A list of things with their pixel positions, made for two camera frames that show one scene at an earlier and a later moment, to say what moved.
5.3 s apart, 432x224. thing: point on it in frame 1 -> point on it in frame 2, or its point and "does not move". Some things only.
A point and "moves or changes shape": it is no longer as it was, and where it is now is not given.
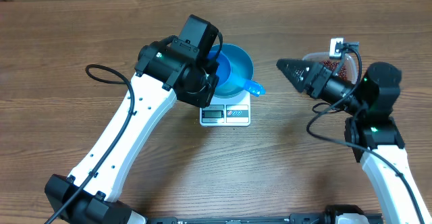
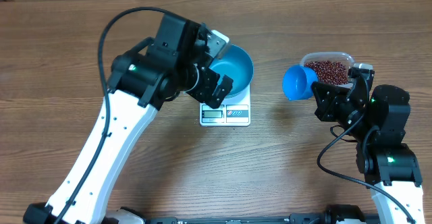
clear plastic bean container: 344,67 does not move
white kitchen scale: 227,112 does not move
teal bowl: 241,63 does not move
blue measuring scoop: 224,78 moves or changes shape
